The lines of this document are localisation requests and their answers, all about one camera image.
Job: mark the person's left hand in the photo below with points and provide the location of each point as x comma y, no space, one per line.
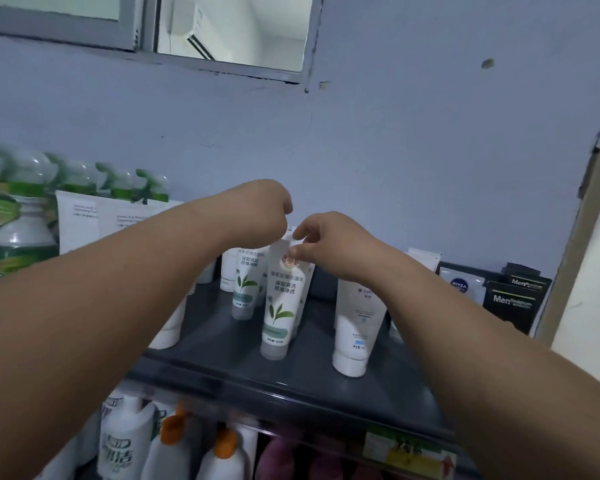
260,209

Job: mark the person's right hand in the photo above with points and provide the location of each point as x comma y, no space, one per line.
350,249

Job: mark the row of green-leaf tubes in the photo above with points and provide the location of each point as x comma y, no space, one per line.
245,284

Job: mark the Nivea Men tube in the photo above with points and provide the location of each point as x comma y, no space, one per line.
462,284

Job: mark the dark grey shelf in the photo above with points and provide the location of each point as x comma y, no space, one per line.
305,389

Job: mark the person's right forearm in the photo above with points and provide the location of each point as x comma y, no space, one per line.
505,384

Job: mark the person's left forearm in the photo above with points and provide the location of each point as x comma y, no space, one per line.
80,334

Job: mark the green spray cleaner twin pack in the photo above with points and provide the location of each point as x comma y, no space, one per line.
152,184
75,172
115,179
15,244

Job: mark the white air conditioner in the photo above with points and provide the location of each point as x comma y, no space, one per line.
195,34

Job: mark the green yellow price tag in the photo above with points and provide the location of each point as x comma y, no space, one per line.
410,454

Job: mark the grey framed window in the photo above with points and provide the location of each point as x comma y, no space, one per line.
80,29

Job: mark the white cleaner bottle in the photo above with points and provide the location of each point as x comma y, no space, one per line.
70,454
125,444

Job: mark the wooden door frame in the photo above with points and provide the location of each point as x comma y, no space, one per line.
580,234

